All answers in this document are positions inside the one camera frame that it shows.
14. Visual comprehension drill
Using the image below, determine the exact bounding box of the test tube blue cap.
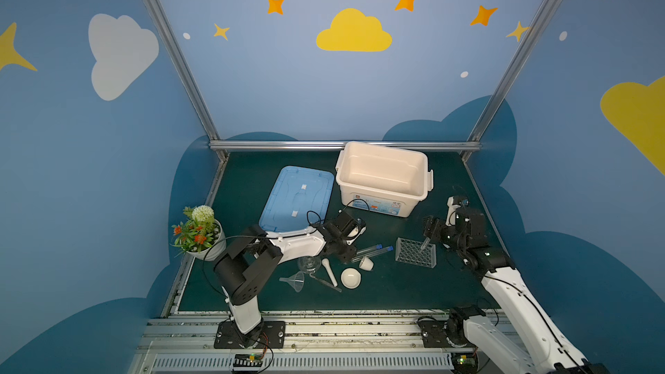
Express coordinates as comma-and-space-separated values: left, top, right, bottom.
356, 244, 383, 256
352, 246, 394, 262
420, 237, 431, 251

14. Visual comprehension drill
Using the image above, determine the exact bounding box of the clear test tube rack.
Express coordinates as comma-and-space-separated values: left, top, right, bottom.
395, 237, 437, 268

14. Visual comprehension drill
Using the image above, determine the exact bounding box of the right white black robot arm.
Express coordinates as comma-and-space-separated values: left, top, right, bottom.
421, 205, 608, 373

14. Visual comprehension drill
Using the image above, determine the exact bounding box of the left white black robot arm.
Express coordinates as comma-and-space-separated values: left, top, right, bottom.
213, 211, 366, 335

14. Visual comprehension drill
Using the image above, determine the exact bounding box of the white ceramic pestle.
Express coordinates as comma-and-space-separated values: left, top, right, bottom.
321, 258, 338, 287

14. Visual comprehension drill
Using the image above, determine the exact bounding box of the small white crucible cup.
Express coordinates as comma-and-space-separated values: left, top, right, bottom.
358, 256, 374, 272

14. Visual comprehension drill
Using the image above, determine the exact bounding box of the clear glass petri dish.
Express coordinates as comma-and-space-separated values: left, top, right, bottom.
297, 256, 321, 275

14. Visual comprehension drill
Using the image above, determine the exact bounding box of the white ceramic mortar bowl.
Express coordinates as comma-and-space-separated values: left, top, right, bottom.
340, 268, 362, 289

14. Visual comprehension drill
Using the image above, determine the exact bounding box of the light blue bin lid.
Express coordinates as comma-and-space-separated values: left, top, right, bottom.
259, 166, 334, 232

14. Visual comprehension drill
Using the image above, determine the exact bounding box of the glass stirring rod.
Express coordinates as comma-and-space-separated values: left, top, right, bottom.
309, 275, 342, 293

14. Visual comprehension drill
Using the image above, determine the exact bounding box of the clear plastic funnel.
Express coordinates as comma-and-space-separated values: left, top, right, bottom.
279, 271, 305, 293

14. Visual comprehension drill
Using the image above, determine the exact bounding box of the white plastic storage bin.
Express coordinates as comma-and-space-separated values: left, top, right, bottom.
335, 141, 434, 217

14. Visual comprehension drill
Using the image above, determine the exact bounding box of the right controller circuit board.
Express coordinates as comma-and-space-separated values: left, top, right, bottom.
451, 353, 479, 374

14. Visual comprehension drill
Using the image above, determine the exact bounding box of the controller circuit board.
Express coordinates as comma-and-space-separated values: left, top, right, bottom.
232, 353, 263, 371
451, 353, 479, 374

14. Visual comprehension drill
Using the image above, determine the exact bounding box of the potted flower plant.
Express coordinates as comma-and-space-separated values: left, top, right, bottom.
172, 205, 226, 261

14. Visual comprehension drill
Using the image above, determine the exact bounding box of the left controller circuit board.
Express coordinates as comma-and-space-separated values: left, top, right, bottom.
232, 353, 263, 371

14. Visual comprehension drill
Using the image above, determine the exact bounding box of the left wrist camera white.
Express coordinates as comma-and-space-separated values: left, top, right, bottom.
346, 218, 366, 243

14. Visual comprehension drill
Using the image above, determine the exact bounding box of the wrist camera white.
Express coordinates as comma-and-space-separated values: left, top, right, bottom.
346, 218, 366, 243
446, 196, 469, 226

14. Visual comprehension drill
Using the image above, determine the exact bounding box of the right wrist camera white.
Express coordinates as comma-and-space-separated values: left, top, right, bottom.
446, 196, 469, 226

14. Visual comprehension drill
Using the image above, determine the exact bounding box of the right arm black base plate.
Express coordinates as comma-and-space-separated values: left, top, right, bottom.
416, 314, 474, 348

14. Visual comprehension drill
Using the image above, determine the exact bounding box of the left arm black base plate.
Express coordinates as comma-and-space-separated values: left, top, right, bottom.
213, 320, 286, 349

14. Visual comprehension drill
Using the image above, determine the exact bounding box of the aluminium rail base frame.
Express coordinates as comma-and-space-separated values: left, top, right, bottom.
126, 309, 567, 374

